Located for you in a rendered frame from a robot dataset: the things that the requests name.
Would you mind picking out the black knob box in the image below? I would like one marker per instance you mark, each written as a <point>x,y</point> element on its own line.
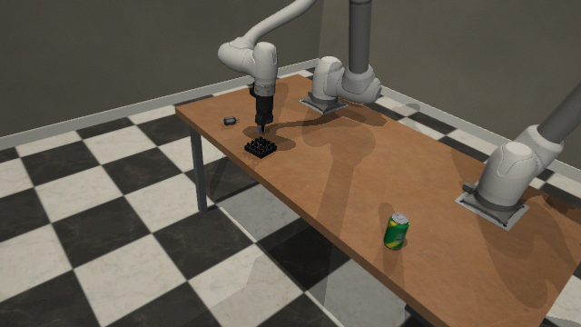
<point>260,147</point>

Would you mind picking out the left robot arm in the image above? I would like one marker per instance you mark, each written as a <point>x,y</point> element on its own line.
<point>510,167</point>

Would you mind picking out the green and yellow drink can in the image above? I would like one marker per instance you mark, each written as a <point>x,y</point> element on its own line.
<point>396,230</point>

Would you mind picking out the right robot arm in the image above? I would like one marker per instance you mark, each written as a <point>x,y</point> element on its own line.
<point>355,83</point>

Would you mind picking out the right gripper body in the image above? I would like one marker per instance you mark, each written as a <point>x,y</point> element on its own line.
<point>264,102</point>

